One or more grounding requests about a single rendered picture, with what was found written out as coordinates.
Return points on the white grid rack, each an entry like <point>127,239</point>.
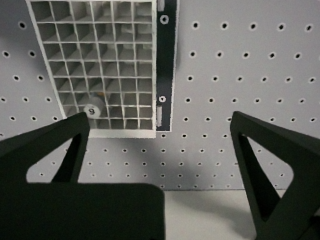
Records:
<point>129,117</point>

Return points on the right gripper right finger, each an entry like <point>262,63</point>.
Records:
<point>275,217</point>

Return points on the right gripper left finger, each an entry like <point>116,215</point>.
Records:
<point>20,152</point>

